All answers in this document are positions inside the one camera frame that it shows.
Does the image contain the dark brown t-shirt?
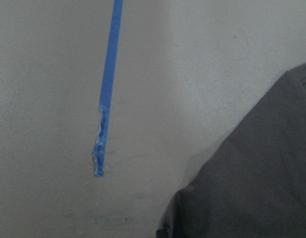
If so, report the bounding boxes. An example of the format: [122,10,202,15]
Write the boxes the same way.
[156,63,306,238]

